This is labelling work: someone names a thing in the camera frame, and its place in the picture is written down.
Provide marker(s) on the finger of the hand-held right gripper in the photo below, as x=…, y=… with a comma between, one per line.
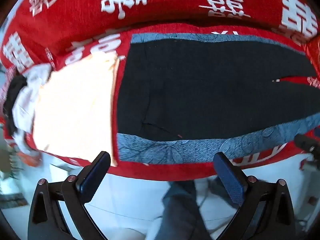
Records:
x=306, y=142

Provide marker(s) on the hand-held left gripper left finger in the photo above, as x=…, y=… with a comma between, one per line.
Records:
x=93, y=177

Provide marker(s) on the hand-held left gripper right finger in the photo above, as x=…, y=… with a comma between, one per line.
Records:
x=231, y=177

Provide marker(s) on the black pants with blue-grey trim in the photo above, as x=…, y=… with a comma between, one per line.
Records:
x=200, y=92

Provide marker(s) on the person's leg in grey jeans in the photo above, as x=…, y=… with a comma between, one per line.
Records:
x=178, y=212

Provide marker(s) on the cream folded cloth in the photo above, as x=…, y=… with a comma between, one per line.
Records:
x=75, y=110

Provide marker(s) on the red embroidered cushion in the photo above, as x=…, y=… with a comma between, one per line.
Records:
x=313, y=55

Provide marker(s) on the white cloth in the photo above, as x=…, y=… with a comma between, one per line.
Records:
x=26, y=100

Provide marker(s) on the black cloth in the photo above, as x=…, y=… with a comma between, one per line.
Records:
x=13, y=97

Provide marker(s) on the red printed sofa cover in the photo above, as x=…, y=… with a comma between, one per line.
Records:
x=175, y=7

